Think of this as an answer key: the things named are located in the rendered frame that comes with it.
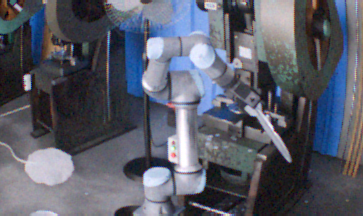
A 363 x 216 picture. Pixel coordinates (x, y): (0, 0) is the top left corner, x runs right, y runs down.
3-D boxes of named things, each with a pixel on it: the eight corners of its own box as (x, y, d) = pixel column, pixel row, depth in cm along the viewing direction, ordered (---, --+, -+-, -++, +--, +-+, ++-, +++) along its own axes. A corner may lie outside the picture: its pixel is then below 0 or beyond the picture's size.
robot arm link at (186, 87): (169, 190, 223) (163, 68, 212) (201, 187, 226) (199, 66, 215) (173, 199, 212) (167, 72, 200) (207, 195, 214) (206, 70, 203)
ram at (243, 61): (253, 90, 243) (252, 35, 232) (229, 83, 252) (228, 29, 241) (268, 82, 256) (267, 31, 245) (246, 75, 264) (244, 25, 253)
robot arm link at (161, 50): (136, 79, 213) (148, 30, 167) (162, 76, 215) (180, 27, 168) (138, 105, 209) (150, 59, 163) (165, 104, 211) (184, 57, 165)
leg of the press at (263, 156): (250, 248, 248) (276, 113, 214) (235, 244, 255) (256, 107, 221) (312, 185, 315) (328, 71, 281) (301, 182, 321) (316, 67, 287)
